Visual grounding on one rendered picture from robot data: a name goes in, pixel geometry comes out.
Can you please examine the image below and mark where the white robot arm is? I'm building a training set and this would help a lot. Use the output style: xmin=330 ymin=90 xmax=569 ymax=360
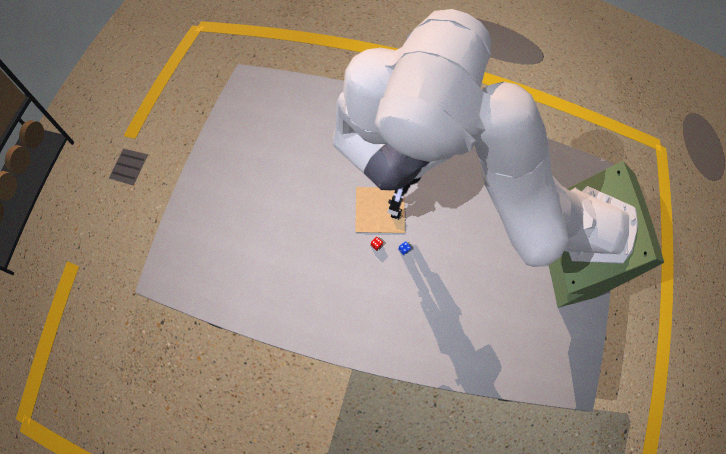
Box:
xmin=333 ymin=9 xmax=638 ymax=267

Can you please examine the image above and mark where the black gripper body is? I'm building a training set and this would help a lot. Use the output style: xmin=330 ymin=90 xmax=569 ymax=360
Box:
xmin=402 ymin=176 xmax=422 ymax=192

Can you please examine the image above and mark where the blue die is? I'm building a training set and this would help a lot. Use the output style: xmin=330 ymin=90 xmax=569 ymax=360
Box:
xmin=398 ymin=241 xmax=411 ymax=255

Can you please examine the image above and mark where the tan flat mat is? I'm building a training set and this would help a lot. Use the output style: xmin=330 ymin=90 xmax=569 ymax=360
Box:
xmin=355 ymin=187 xmax=405 ymax=233

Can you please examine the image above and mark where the red die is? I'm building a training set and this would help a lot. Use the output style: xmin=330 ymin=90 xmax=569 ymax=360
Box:
xmin=371 ymin=237 xmax=383 ymax=251

